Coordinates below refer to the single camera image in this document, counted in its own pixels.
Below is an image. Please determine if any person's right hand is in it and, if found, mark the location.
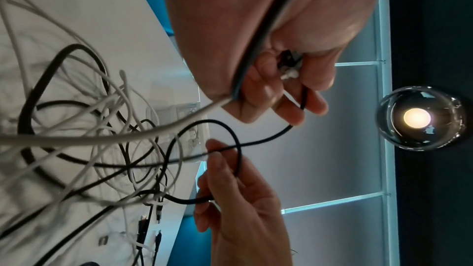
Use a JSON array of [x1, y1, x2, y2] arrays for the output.
[[194, 138, 295, 266]]

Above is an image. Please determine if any person's left hand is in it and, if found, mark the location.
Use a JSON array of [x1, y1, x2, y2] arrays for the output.
[[158, 0, 387, 127]]

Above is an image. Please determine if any black cables bundle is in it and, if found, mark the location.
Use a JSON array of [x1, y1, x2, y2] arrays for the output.
[[129, 50, 307, 206]]

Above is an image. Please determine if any white box with drawers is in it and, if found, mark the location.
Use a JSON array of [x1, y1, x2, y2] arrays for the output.
[[145, 102, 210, 169]]

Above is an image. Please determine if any tangle of white cables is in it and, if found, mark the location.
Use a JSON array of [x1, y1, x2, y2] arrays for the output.
[[0, 0, 207, 266]]

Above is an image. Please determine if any white table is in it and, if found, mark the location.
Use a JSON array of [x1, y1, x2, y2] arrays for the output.
[[0, 0, 212, 266]]

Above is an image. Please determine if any glass globe pendant lamp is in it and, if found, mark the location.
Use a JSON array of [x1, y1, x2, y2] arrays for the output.
[[374, 85, 469, 152]]

